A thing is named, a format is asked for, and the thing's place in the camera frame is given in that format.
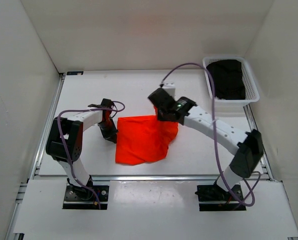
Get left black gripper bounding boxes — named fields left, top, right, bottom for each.
left=97, top=118, right=119, bottom=143

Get orange shorts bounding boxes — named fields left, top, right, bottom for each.
left=115, top=114, right=179, bottom=166

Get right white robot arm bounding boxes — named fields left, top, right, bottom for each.
left=148, top=87, right=264, bottom=200

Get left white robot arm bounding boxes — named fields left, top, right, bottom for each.
left=45, top=98, right=120, bottom=201

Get black folded shorts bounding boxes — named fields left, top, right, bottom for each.
left=207, top=59, right=246, bottom=100

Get white plastic basket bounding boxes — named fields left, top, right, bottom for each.
left=203, top=55, right=260, bottom=107

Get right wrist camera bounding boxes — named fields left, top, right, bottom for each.
left=160, top=81, right=176, bottom=98

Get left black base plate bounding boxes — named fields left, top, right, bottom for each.
left=62, top=184, right=109, bottom=210

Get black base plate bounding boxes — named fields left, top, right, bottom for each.
left=195, top=184, right=246, bottom=212
left=62, top=184, right=109, bottom=210

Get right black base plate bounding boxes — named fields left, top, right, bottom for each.
left=195, top=184, right=246, bottom=212

